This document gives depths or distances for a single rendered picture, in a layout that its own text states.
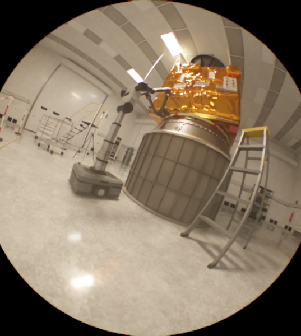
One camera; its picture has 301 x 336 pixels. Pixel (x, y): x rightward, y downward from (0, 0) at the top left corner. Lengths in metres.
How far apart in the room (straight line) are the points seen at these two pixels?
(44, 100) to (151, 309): 8.56
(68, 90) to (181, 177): 8.27
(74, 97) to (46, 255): 8.33
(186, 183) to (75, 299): 1.53
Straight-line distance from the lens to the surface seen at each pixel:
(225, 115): 2.08
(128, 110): 1.54
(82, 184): 1.23
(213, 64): 3.90
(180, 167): 1.48
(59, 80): 8.69
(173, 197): 1.50
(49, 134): 5.02
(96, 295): 0.60
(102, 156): 1.43
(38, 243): 0.74
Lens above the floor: 0.58
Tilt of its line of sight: level
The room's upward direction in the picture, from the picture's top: 21 degrees clockwise
